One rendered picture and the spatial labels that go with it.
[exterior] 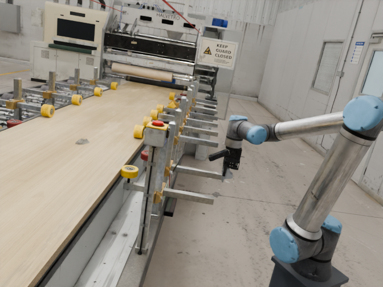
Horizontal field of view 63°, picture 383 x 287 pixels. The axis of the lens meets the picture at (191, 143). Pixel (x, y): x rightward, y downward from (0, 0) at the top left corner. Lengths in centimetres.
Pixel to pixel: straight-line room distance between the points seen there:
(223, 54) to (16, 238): 343
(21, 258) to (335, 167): 102
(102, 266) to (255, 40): 988
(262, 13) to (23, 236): 1028
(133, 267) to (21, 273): 45
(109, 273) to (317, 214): 83
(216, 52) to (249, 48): 670
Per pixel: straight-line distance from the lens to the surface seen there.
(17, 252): 101
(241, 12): 1075
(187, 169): 172
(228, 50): 408
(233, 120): 161
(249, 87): 1086
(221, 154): 167
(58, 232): 107
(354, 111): 117
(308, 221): 134
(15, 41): 1184
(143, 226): 125
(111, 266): 138
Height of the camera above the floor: 151
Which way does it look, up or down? 17 degrees down
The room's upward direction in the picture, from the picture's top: 10 degrees clockwise
